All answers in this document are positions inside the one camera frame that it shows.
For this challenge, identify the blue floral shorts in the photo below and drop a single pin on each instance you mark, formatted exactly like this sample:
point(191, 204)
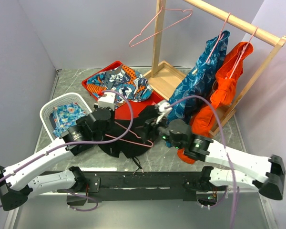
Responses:
point(66, 116)

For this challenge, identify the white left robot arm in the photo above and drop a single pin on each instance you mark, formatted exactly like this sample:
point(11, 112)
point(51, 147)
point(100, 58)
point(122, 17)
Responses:
point(24, 179)

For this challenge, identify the empty pink wire hanger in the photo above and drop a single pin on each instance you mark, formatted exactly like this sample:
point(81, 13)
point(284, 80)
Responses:
point(159, 20)

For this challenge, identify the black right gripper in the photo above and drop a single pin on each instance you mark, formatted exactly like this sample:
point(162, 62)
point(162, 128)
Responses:
point(150, 125)

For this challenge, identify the black shorts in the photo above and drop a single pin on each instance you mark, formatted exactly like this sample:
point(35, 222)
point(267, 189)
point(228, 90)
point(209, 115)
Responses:
point(123, 156)

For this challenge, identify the blue leaf print shorts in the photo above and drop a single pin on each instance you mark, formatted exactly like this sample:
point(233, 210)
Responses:
point(199, 80)

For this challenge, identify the wooden clothes rack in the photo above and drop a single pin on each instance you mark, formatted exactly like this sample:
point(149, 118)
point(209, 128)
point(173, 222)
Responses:
point(164, 78)

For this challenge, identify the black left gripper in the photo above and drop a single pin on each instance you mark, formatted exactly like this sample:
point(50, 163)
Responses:
point(112, 116)

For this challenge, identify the red plastic tray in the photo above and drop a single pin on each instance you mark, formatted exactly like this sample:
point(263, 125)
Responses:
point(122, 113)

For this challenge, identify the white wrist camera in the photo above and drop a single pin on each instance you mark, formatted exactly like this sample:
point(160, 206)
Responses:
point(107, 101)
point(163, 108)

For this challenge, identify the white plastic basket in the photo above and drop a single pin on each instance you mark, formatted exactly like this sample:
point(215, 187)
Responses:
point(64, 99)

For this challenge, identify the orange blue patterned shorts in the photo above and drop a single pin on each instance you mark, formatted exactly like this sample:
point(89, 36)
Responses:
point(123, 79)

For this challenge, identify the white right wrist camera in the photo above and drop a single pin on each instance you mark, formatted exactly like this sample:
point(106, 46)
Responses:
point(163, 108)

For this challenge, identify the pink hanger under orange shorts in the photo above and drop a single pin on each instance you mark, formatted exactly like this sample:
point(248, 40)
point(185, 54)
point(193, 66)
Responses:
point(242, 52)

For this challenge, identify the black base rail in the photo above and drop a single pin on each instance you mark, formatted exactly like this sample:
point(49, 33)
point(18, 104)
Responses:
point(119, 186)

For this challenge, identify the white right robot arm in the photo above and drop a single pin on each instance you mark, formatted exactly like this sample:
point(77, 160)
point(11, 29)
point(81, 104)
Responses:
point(263, 174)

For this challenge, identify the pink hanger under blue shorts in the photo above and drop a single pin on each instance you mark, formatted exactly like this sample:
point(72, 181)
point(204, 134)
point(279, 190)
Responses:
point(218, 38)

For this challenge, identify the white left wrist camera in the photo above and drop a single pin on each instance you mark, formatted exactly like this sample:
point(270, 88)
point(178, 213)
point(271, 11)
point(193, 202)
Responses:
point(107, 101)

